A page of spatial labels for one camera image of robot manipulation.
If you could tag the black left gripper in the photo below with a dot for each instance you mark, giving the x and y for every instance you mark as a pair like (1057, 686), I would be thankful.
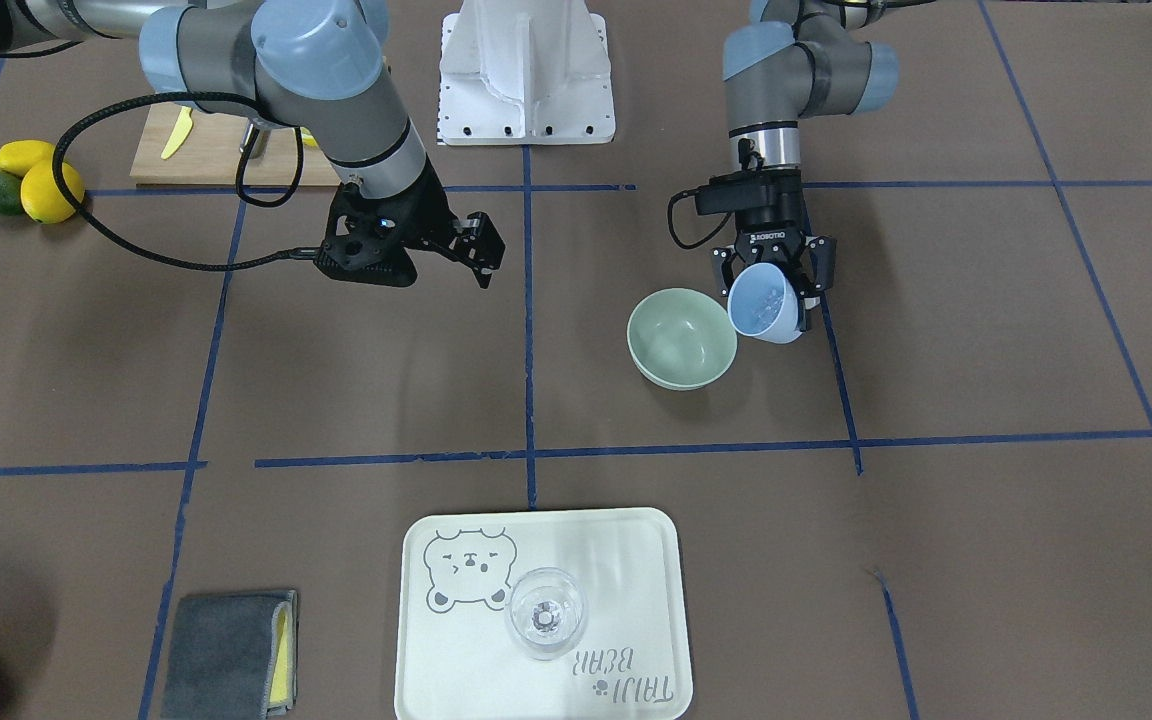
(774, 214)

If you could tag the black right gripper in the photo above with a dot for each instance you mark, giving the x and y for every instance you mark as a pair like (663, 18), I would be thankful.
(429, 218)

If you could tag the light blue plastic cup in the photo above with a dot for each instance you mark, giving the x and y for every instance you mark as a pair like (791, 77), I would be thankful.
(762, 304)

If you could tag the green bowl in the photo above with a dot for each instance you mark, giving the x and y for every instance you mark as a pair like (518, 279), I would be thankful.
(680, 339)

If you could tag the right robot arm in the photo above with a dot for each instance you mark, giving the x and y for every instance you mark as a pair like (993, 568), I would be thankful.
(315, 66)

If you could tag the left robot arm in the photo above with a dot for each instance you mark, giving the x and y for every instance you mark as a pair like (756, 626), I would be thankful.
(793, 61)

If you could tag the steel muddler black tip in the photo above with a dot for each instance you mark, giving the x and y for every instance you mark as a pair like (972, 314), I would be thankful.
(254, 140)

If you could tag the wooden cutting board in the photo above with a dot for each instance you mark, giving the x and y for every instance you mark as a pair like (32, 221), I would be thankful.
(209, 156)

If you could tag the yellow plastic knife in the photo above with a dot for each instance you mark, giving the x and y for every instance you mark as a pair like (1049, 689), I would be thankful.
(181, 130)

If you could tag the clear wine glass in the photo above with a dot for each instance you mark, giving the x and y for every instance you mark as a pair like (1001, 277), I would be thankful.
(547, 613)

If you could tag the cream bear tray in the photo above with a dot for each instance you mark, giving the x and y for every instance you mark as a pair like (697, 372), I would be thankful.
(455, 657)

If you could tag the yellow lemon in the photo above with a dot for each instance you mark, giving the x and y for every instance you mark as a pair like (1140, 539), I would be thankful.
(41, 197)
(18, 157)

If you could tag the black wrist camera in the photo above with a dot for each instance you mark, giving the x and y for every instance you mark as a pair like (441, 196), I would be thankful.
(365, 239)

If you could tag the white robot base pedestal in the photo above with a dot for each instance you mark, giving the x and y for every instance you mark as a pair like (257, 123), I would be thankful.
(525, 73)

